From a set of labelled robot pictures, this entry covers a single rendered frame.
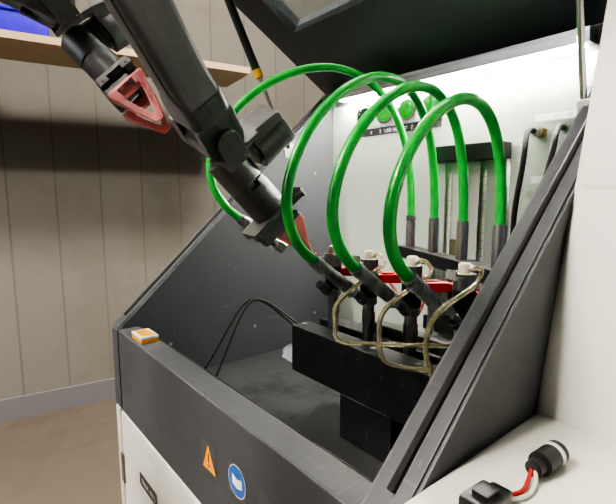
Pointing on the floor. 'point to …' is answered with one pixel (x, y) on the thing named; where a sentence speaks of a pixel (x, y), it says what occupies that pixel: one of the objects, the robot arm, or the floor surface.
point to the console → (605, 252)
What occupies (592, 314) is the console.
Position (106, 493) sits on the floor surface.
